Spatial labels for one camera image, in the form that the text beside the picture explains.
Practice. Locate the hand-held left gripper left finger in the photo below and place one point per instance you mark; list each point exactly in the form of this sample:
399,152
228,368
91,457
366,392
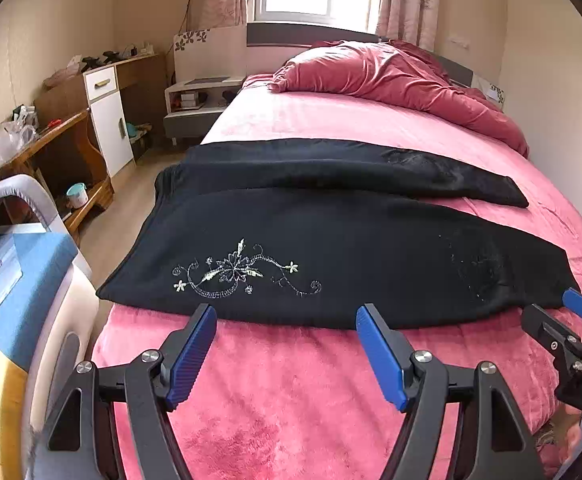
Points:
191,355

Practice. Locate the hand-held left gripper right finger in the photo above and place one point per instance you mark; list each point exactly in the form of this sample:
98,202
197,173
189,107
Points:
378,355

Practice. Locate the black embroidered pants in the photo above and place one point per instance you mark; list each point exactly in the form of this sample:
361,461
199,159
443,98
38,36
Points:
321,240

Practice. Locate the person's right hand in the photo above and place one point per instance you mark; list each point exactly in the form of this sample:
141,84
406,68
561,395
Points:
575,435

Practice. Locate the dark patterned cloth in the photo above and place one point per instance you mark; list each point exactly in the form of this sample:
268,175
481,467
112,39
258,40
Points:
551,432

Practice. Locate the bed with pink blanket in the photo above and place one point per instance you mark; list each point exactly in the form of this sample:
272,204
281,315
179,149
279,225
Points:
296,410

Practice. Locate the blue box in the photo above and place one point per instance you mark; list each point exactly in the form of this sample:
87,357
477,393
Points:
26,280

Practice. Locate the teal cup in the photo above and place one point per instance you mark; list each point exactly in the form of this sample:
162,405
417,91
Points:
77,196

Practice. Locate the teal container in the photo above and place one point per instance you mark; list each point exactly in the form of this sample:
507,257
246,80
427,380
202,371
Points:
133,130

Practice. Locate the grey framed chair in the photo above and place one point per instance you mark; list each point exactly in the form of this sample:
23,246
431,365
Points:
26,190

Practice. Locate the white cabinet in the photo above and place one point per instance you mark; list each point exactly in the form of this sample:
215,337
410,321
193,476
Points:
108,125

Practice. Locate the wooden desk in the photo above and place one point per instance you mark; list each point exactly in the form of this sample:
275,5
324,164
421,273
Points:
61,145

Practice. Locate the white and grey nightstand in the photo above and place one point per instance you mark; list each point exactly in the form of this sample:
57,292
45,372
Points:
201,102

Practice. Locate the red duvet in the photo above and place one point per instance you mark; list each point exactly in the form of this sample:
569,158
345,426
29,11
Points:
396,80

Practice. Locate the white plastic bag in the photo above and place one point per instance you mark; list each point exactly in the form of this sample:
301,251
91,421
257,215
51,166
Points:
8,142

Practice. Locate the pink plastic bag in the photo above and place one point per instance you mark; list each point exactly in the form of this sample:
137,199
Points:
63,75

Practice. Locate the small black device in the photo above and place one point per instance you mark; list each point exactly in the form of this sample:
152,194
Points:
91,62
110,56

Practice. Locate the grey and white headboard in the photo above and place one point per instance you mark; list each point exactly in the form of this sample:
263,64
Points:
311,35

